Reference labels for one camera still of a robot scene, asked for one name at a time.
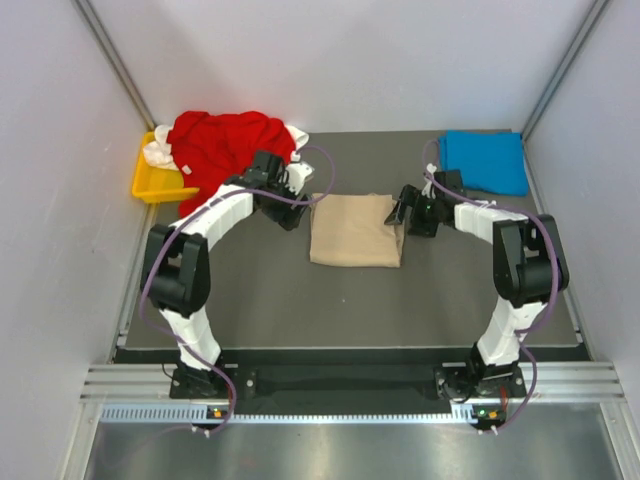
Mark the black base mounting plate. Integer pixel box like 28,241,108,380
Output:
168,364,527,402

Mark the grey slotted cable duct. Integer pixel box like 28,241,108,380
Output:
100,404,505,426

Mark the red t shirt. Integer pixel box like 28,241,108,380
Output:
167,111,296,217

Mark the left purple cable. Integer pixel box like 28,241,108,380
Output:
138,145,335,439

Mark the folded blue t shirt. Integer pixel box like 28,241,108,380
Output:
439,131,529,197

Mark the aluminium frame rail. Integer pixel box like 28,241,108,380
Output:
80,362,625,403

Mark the yellow plastic bin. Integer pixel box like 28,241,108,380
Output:
131,132,199,204

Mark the beige t shirt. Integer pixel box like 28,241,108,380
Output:
309,194,404,268

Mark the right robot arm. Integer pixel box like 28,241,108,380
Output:
385,165,569,403

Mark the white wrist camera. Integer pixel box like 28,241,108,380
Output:
421,163,438,199
285,161,314,195

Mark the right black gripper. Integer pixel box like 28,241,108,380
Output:
385,186,443,238

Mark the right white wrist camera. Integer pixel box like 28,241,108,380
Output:
421,163,438,199

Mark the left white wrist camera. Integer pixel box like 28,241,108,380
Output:
285,161,314,195

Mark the white t shirt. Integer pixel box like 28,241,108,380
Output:
142,124,309,171

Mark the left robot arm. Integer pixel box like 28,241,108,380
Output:
140,151,314,399

